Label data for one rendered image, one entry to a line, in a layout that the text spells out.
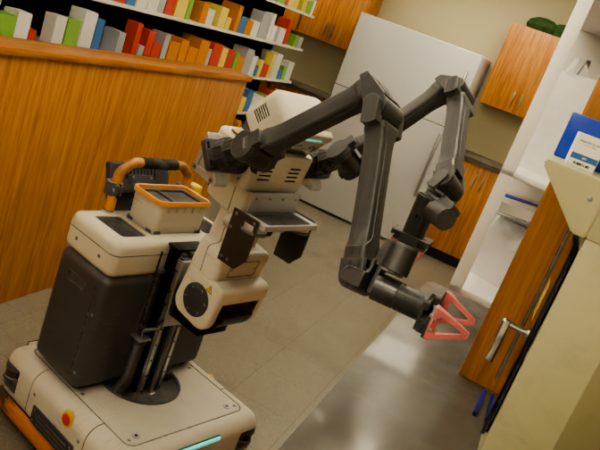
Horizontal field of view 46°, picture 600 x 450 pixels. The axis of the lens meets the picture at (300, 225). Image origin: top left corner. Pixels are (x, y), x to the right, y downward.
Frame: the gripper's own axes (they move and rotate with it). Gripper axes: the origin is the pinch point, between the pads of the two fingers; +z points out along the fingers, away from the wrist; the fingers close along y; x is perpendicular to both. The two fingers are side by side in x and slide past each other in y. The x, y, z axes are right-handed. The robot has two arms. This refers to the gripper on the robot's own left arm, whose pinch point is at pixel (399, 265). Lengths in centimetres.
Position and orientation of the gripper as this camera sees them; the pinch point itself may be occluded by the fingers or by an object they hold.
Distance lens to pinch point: 182.0
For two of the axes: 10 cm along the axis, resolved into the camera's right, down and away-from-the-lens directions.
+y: 8.7, 4.1, -2.8
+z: -3.4, 9.0, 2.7
